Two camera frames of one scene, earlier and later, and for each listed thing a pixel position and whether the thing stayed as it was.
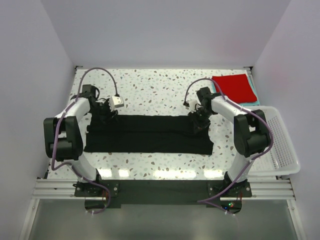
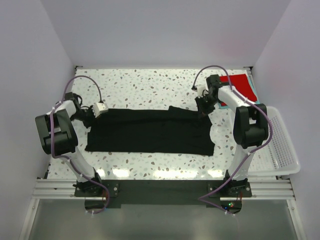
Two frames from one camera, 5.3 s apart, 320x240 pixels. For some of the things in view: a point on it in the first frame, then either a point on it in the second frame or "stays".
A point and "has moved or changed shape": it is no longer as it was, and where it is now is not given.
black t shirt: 145,134 has moved or changed shape
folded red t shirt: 236,87 stays
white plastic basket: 281,158 stays
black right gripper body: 200,118 -> 206,105
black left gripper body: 104,112 -> 86,116
